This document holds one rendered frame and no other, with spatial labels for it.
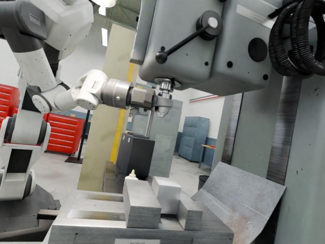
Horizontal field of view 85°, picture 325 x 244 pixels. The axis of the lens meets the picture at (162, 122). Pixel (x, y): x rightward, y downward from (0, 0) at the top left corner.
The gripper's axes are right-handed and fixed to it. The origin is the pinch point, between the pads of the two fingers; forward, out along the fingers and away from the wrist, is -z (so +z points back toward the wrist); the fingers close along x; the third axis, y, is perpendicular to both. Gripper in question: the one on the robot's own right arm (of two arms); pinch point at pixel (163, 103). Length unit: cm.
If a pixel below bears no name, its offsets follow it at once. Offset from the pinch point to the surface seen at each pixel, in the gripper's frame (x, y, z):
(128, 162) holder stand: 29.5, 27.2, 11.9
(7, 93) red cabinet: 357, 2, 381
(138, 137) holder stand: 32.8, 14.9, 10.2
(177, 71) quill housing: -8.7, -7.9, -2.2
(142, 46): -5.1, -14.5, 9.3
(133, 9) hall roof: 724, -492, 249
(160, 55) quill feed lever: -15.4, -8.7, 2.3
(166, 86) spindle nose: -2.4, -4.8, 0.0
